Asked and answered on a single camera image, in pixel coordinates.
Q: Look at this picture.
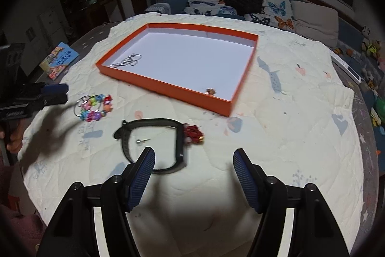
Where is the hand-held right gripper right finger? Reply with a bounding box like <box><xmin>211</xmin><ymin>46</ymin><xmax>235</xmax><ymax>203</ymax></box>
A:
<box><xmin>232</xmin><ymin>148</ymin><xmax>351</xmax><ymax>257</ymax></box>

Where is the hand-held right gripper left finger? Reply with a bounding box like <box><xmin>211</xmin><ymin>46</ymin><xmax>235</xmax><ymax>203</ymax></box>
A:
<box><xmin>36</xmin><ymin>146</ymin><xmax>156</xmax><ymax>257</ymax></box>

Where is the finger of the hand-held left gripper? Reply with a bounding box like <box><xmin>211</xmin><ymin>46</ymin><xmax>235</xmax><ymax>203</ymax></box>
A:
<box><xmin>42</xmin><ymin>93</ymin><xmax>69</xmax><ymax>107</ymax></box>
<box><xmin>42</xmin><ymin>83</ymin><xmax>69</xmax><ymax>95</ymax></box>

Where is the silver hoop bangle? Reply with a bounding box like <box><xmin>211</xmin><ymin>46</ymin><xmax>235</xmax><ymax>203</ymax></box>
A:
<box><xmin>79</xmin><ymin>95</ymin><xmax>106</xmax><ymax>113</ymax></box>
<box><xmin>74</xmin><ymin>97</ymin><xmax>100</xmax><ymax>118</ymax></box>

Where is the colourful toy charm keychain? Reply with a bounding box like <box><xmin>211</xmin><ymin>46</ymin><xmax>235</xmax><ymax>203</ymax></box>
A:
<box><xmin>79</xmin><ymin>94</ymin><xmax>114</xmax><ymax>123</ymax></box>

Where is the black smartwatch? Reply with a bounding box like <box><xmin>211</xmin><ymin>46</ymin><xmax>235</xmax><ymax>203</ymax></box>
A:
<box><xmin>113</xmin><ymin>118</ymin><xmax>189</xmax><ymax>175</ymax></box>

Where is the red charm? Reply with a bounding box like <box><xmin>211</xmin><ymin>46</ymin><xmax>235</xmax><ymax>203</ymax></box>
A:
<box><xmin>183</xmin><ymin>124</ymin><xmax>205</xmax><ymax>145</ymax></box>

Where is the orange shallow box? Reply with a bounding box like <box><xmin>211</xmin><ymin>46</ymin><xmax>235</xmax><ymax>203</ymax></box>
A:
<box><xmin>96</xmin><ymin>23</ymin><xmax>260</xmax><ymax>118</ymax></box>

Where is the person's left forearm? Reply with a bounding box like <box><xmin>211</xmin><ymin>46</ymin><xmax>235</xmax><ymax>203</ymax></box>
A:
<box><xmin>0</xmin><ymin>152</ymin><xmax>47</xmax><ymax>257</ymax></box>

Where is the person's left hand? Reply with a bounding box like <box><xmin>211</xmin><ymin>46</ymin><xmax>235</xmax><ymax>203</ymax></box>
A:
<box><xmin>5</xmin><ymin>124</ymin><xmax>24</xmax><ymax>153</ymax></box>

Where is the colourful picture book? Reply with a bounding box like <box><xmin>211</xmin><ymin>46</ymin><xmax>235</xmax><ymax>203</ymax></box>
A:
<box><xmin>40</xmin><ymin>42</ymin><xmax>80</xmax><ymax>81</ymax></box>

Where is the white quilt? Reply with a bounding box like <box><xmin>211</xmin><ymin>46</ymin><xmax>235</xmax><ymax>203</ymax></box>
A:
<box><xmin>18</xmin><ymin>14</ymin><xmax>366</xmax><ymax>257</ymax></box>

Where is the small wooden table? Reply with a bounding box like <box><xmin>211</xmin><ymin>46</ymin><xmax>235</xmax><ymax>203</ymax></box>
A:
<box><xmin>90</xmin><ymin>0</ymin><xmax>126</xmax><ymax>23</ymax></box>

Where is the checked throw blanket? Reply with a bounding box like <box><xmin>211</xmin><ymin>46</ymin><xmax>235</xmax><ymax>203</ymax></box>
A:
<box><xmin>145</xmin><ymin>2</ymin><xmax>171</xmax><ymax>14</ymax></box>

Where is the white flat board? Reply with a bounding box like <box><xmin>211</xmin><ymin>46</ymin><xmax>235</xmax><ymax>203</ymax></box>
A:
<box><xmin>330</xmin><ymin>52</ymin><xmax>362</xmax><ymax>83</ymax></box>

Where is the pile of small toys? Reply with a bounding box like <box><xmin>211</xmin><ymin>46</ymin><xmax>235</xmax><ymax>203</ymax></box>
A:
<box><xmin>332</xmin><ymin>46</ymin><xmax>385</xmax><ymax>129</ymax></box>

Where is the butterfly-print pillow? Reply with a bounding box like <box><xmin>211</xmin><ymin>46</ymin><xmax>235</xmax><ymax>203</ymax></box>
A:
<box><xmin>244</xmin><ymin>0</ymin><xmax>296</xmax><ymax>32</ymax></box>
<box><xmin>183</xmin><ymin>0</ymin><xmax>241</xmax><ymax>17</ymax></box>

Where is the beige pillow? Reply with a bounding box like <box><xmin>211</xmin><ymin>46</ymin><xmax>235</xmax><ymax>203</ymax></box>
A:
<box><xmin>291</xmin><ymin>0</ymin><xmax>340</xmax><ymax>48</ymax></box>

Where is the black quilted bag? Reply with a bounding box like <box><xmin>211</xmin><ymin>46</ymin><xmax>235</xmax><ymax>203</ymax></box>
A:
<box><xmin>218</xmin><ymin>0</ymin><xmax>264</xmax><ymax>17</ymax></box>

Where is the blue sofa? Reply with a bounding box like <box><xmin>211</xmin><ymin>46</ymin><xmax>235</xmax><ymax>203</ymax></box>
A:
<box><xmin>144</xmin><ymin>0</ymin><xmax>375</xmax><ymax>56</ymax></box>

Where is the plush bear with yellow vest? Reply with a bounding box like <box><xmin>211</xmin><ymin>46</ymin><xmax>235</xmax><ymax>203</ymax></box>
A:
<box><xmin>361</xmin><ymin>40</ymin><xmax>381</xmax><ymax>59</ymax></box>

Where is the silver ring chain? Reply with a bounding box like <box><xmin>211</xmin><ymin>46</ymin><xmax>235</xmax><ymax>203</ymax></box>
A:
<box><xmin>110</xmin><ymin>54</ymin><xmax>142</xmax><ymax>68</ymax></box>

